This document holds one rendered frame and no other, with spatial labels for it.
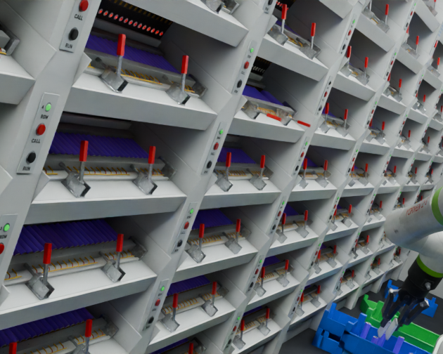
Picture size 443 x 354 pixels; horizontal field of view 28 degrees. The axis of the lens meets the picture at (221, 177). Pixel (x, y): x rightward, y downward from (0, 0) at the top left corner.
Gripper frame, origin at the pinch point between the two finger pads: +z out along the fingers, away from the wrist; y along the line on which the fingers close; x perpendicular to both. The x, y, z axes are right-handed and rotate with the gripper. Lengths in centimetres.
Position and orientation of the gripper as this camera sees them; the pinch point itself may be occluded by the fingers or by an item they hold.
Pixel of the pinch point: (387, 327)
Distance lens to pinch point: 273.0
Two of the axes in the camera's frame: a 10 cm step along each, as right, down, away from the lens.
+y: 9.3, 3.3, 1.8
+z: -3.7, 7.6, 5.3
